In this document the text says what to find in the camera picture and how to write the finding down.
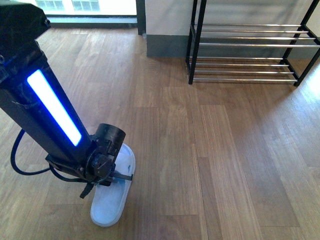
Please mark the black metal shoe rack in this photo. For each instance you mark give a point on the black metal shoe rack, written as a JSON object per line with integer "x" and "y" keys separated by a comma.
{"x": 254, "y": 41}

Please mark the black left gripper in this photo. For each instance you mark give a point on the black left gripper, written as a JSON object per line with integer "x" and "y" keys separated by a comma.
{"x": 101, "y": 162}

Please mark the white slipper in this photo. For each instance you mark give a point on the white slipper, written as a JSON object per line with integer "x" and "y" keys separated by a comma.
{"x": 109, "y": 201}

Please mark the black robot arm blue light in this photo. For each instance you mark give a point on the black robot arm blue light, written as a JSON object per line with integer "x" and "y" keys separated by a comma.
{"x": 32, "y": 96}

